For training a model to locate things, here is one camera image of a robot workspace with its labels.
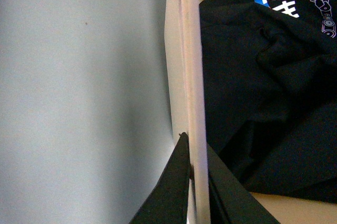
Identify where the beige plastic laundry hamper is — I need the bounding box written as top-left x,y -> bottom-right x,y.
165,0 -> 336,223

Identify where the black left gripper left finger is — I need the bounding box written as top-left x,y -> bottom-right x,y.
130,132 -> 190,224

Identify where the black printed t-shirt in hamper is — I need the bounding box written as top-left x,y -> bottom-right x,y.
200,0 -> 336,203

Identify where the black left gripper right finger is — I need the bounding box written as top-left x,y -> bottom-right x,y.
207,145 -> 279,224

